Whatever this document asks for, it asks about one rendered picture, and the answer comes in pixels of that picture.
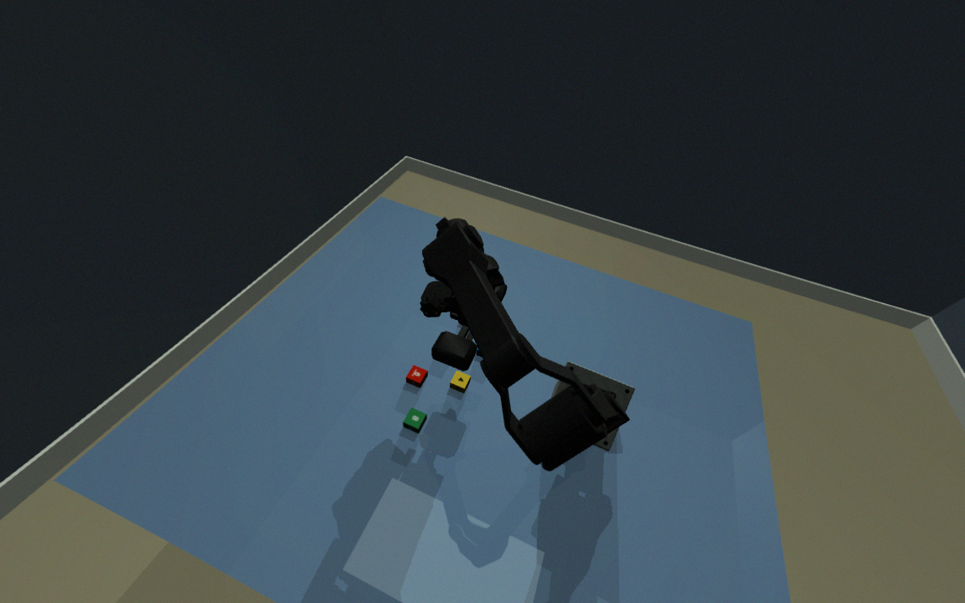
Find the yellow block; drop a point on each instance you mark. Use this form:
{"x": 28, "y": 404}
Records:
{"x": 460, "y": 381}

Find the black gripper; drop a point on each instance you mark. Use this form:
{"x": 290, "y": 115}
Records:
{"x": 456, "y": 350}

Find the green block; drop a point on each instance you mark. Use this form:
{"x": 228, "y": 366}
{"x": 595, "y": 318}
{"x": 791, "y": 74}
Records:
{"x": 415, "y": 420}

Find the red block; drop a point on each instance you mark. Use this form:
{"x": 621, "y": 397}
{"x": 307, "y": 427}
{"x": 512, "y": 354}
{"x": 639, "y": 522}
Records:
{"x": 416, "y": 376}

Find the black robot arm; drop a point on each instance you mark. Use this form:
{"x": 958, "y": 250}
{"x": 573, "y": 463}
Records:
{"x": 564, "y": 425}

